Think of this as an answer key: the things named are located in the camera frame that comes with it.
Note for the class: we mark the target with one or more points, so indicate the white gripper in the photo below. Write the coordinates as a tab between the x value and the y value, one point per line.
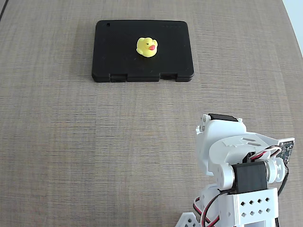
222	126

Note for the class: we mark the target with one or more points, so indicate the yellow rubber duck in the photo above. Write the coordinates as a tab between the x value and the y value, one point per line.
146	47

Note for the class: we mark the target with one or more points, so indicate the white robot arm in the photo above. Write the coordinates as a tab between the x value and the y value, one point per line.
248	208

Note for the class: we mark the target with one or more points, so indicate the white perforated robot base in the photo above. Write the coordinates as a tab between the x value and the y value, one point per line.
188	220

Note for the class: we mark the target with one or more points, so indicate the black plastic case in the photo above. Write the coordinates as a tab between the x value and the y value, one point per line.
118	54

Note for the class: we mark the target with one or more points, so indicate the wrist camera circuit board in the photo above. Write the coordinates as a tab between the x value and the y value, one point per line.
287	150

